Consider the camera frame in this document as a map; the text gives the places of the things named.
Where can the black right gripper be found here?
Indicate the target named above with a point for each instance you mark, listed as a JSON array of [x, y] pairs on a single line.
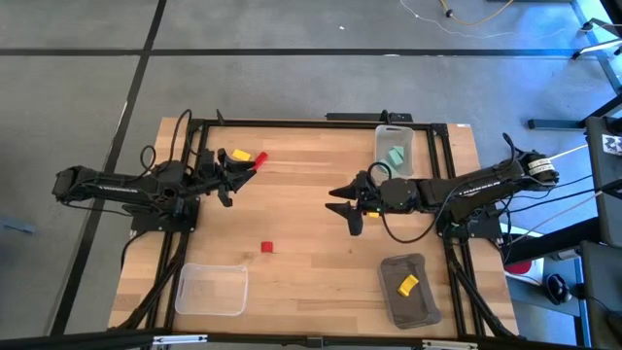
[[374, 194]]

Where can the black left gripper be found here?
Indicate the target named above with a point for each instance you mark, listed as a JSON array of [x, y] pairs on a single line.
[[206, 175]]

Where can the small yellow block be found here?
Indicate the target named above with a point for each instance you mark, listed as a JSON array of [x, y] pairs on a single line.
[[241, 155]]

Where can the red rectangular block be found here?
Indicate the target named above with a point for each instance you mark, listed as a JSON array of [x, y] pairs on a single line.
[[260, 160]]

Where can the long teal block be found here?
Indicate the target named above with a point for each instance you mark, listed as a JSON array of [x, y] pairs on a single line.
[[392, 160]]

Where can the red half-cylinder block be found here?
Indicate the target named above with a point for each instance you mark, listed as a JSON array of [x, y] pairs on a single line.
[[266, 247]]

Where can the yellow arch block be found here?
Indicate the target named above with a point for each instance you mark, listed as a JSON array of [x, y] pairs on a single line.
[[408, 285]]

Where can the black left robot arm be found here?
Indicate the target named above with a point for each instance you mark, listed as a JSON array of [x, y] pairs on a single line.
[[112, 187]]

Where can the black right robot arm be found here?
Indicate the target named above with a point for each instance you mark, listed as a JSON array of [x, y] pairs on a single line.
[[466, 192]]

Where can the white translucent plastic bin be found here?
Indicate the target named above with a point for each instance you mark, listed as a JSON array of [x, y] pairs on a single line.
[[408, 136]]

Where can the black mounting bar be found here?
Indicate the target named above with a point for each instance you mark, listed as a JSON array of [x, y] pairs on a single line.
[[369, 116]]

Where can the clear square plastic bin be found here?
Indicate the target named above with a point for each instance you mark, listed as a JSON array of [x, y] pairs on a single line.
[[211, 289]]

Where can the dark grey plastic bin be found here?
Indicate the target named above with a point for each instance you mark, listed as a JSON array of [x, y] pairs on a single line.
[[418, 311]]

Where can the red round object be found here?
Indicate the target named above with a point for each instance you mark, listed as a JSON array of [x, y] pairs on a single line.
[[517, 267]]

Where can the black diagonal beam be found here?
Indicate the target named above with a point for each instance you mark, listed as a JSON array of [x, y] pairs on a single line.
[[549, 243]]

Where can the black floor stand base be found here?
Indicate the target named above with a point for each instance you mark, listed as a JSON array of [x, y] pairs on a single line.
[[554, 124]]

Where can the blue floor object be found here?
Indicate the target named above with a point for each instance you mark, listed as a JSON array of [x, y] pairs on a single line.
[[17, 226]]

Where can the black equipment cart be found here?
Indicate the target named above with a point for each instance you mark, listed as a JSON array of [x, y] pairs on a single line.
[[605, 194]]

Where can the white printed marker tag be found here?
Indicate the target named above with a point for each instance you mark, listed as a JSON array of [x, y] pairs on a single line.
[[612, 144]]

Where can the blue-lit metal stand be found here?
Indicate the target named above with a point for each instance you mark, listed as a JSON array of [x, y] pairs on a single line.
[[602, 46]]

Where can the black table frame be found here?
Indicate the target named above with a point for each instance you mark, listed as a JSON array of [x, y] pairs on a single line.
[[301, 124]]

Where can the black and silver rail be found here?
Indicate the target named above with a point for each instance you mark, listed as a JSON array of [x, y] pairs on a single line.
[[311, 341]]

